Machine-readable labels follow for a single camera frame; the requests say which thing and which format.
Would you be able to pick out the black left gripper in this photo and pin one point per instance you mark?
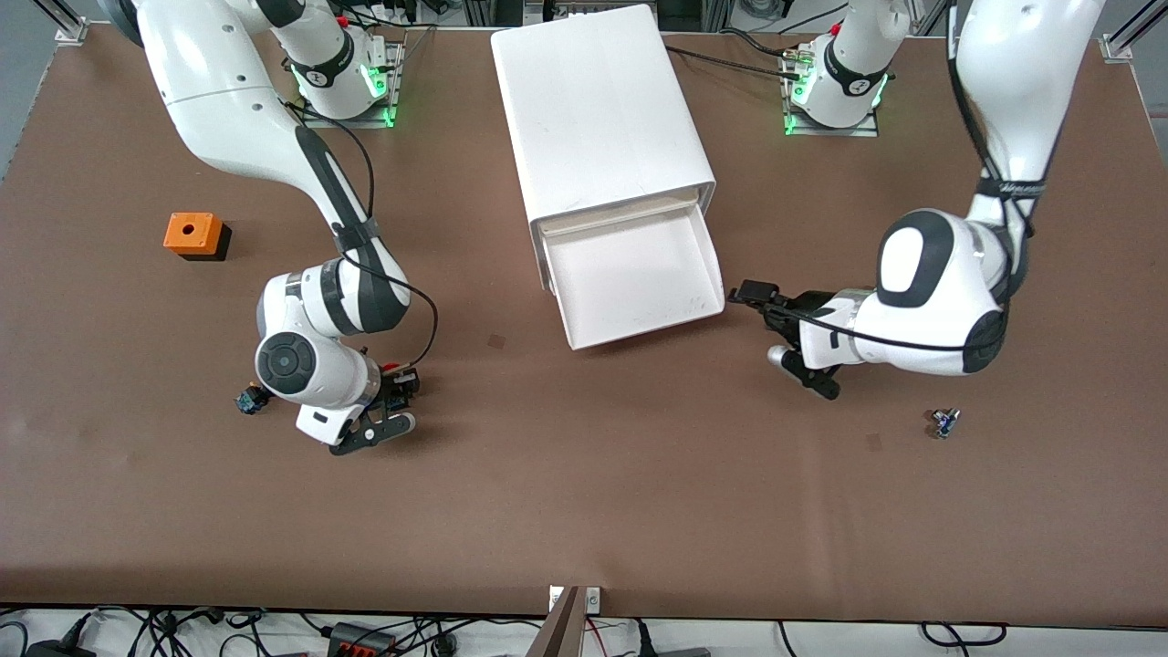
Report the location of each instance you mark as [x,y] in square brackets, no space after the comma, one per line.
[815,307]

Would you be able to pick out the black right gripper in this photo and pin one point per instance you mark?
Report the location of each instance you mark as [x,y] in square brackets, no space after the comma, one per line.
[399,387]

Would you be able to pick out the white plastic drawer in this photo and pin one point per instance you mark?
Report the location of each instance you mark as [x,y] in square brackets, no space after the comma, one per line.
[630,274]

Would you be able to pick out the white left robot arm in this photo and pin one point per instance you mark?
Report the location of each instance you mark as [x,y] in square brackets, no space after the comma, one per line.
[1013,73]

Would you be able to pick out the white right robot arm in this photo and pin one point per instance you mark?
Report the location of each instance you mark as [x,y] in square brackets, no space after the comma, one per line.
[210,82]

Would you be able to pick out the white plastic drawer cabinet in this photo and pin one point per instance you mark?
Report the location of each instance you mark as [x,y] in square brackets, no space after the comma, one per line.
[593,109]

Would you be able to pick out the small blue electronic component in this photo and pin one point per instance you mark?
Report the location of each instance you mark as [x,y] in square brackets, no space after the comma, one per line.
[944,422]

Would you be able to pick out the black power strip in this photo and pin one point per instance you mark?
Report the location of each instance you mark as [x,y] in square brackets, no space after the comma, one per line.
[360,641]

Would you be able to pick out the black plug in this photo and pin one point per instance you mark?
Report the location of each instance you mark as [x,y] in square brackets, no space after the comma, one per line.
[643,641]

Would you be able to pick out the black power adapter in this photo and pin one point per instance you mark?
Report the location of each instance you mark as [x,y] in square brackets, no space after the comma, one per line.
[59,651]

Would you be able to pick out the green push button switch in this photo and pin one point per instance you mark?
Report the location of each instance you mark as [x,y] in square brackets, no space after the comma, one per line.
[248,401]

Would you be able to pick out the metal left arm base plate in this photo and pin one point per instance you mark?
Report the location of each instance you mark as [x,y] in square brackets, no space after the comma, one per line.
[830,132]

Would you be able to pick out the small white bracket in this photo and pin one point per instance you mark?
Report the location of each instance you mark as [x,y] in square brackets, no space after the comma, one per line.
[555,598]
[593,599]

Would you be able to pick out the orange button enclosure box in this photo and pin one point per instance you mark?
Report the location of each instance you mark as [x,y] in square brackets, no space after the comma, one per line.
[206,240]

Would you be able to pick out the brown wooden post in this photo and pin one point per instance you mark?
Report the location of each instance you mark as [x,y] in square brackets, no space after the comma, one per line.
[557,631]

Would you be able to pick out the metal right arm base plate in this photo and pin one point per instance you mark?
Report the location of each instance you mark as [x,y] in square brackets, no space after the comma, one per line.
[395,91]

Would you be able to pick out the aluminium corner frame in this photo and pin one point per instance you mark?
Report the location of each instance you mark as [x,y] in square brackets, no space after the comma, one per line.
[71,29]
[1121,43]

